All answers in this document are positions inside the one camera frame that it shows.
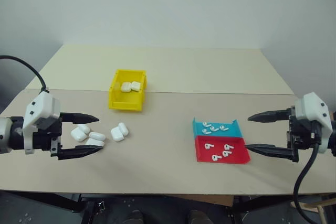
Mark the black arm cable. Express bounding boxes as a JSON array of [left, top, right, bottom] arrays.
[[0, 55, 50, 94], [292, 129, 336, 224]]

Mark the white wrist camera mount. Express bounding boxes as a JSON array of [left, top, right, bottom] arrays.
[[293, 92, 333, 141], [22, 91, 61, 155]]

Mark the blue plastic tray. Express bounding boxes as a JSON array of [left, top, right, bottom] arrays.
[[192, 116, 243, 138]]

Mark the yellow plastic bin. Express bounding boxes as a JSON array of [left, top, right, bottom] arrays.
[[108, 69, 148, 112]]

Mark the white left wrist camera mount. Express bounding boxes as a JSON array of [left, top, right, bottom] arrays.
[[22, 91, 61, 155]]

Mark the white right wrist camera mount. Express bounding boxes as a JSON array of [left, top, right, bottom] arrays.
[[293, 92, 333, 141]]

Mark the brown board under table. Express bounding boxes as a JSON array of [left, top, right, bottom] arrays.
[[160, 193, 235, 208]]

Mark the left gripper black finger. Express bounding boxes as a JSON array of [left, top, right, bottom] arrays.
[[57, 144, 106, 161], [60, 112, 100, 125]]

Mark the dark rounded shape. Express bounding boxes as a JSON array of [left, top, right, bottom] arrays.
[[187, 209, 211, 224], [122, 209, 144, 224]]

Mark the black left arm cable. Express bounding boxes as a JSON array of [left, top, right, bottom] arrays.
[[0, 55, 50, 94]]

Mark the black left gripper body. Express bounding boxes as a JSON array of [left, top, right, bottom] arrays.
[[31, 112, 64, 159]]

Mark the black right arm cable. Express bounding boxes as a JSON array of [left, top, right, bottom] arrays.
[[292, 129, 336, 224]]

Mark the light wooden frame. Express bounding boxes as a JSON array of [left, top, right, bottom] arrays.
[[289, 195, 336, 224]]

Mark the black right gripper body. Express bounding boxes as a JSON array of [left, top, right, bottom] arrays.
[[285, 105, 320, 154]]

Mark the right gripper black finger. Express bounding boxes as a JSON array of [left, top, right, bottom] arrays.
[[244, 143, 300, 163], [247, 108, 291, 124]]

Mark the red plastic tray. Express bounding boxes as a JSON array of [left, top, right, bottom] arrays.
[[194, 135, 251, 165]]

